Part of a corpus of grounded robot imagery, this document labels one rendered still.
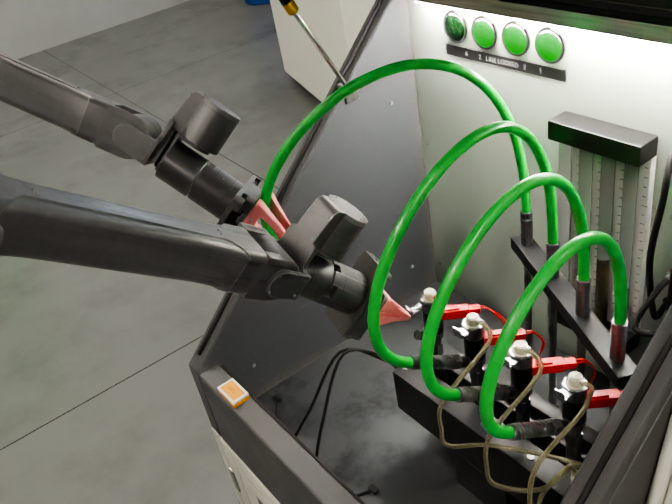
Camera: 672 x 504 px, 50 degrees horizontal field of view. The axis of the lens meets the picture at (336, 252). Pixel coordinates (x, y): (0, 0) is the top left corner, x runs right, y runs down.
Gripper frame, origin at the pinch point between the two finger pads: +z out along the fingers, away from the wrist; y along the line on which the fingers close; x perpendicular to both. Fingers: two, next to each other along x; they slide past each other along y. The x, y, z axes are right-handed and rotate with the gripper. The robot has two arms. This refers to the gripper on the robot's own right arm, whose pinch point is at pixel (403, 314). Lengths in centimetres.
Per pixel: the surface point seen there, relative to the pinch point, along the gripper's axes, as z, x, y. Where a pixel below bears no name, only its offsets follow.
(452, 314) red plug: 7.0, -0.6, 2.9
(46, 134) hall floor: 28, 432, -124
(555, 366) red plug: 10.7, -16.6, 6.9
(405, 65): -16.1, 7.7, 27.4
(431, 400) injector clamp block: 10.6, -3.5, -9.2
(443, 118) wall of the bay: 10.8, 32.3, 24.8
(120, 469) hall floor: 35, 109, -122
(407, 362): -4.2, -10.4, -2.1
